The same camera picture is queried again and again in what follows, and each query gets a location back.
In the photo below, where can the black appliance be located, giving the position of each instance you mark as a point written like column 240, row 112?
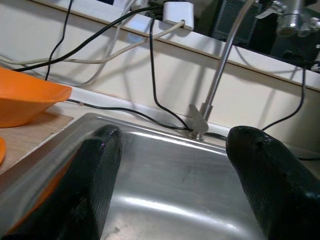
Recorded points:
column 232, row 22

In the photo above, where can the orange plastic bowl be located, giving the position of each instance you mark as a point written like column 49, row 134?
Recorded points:
column 25, row 100

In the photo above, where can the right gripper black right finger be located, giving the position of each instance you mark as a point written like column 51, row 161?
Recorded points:
column 280, row 195

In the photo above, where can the steel sink faucet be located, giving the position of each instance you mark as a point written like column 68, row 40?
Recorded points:
column 220, row 70

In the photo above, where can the metal wall tap valve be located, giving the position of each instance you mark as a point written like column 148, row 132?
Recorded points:
column 292, row 17

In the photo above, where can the stainless steel sink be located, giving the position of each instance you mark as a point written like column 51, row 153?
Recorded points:
column 175, row 175

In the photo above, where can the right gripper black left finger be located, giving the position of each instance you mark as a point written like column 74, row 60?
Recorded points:
column 87, row 187

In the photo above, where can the orange plastic plate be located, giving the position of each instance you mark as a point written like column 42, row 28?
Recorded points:
column 2, row 150

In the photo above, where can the white power adapter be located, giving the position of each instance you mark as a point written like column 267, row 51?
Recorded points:
column 178, row 13

